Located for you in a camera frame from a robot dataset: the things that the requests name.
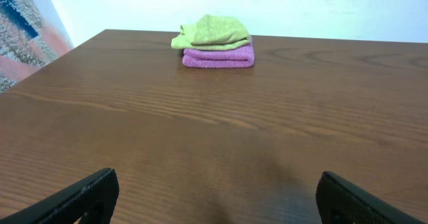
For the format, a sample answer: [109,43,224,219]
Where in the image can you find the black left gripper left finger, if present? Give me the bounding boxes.
[1,168,119,224]

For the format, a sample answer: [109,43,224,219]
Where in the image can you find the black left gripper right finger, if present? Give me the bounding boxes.
[316,171,424,224]

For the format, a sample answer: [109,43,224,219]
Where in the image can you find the folded green cloth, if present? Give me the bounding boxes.
[171,15,251,51]

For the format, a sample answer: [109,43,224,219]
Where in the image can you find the folded pink cloth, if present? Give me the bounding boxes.
[182,39,255,69]

